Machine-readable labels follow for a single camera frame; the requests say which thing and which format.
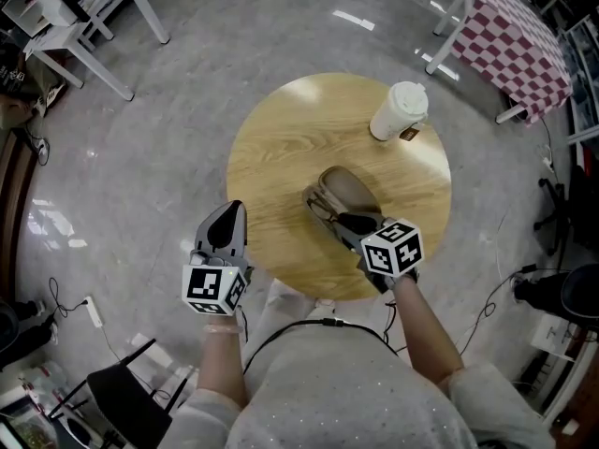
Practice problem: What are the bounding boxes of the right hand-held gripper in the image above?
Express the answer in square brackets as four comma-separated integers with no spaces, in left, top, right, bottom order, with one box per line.
[336,210,425,296]

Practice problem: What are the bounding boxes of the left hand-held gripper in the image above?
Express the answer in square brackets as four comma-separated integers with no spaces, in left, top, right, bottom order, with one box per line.
[181,199,256,318]

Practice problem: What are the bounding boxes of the taupe glasses case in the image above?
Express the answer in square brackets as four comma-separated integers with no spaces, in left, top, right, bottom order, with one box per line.
[301,165,389,248]

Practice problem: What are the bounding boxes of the dark-framed eyeglasses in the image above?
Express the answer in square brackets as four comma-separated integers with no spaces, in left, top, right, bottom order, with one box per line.
[306,190,350,226]

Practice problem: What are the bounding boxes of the person's right forearm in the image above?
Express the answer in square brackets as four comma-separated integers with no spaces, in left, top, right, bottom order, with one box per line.
[391,276,465,384]

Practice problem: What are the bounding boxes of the person's left forearm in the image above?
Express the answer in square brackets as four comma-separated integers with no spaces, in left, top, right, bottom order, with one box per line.
[195,313,250,410]

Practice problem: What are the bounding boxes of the white lidded paper cup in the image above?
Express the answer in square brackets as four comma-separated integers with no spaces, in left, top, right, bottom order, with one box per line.
[368,80,431,143]

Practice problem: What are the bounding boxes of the person's grey sparkly top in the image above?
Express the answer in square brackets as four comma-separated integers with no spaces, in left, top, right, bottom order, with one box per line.
[168,318,559,449]

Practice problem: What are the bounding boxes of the dark grey chair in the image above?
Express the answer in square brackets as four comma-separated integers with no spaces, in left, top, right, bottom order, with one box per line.
[46,338,200,449]

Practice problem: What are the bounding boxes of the white-legged table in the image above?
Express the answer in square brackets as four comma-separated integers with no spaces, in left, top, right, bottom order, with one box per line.
[424,0,528,125]

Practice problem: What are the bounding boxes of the black office chair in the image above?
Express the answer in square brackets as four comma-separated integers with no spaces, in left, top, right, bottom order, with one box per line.
[533,166,599,257]

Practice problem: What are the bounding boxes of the white cardboard box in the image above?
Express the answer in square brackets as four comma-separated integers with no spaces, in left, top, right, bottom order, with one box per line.
[531,314,584,363]

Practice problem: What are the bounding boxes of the black round stool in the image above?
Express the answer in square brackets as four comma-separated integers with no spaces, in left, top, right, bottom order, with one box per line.
[512,263,599,332]

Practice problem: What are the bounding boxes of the checkered red white table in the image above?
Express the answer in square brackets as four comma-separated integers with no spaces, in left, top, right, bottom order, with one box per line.
[449,0,575,128]

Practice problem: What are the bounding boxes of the white storage shelf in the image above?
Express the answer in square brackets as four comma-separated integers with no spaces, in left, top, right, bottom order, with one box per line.
[559,14,599,145]

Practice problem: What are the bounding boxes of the white cube shelf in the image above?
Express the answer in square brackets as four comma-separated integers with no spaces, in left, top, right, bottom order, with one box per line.
[1,0,51,37]

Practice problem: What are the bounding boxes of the translucent bracelet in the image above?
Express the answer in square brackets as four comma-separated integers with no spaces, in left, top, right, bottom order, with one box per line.
[203,323,244,340]

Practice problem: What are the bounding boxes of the black cable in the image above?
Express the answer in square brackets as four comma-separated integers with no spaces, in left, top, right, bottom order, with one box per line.
[241,316,399,376]

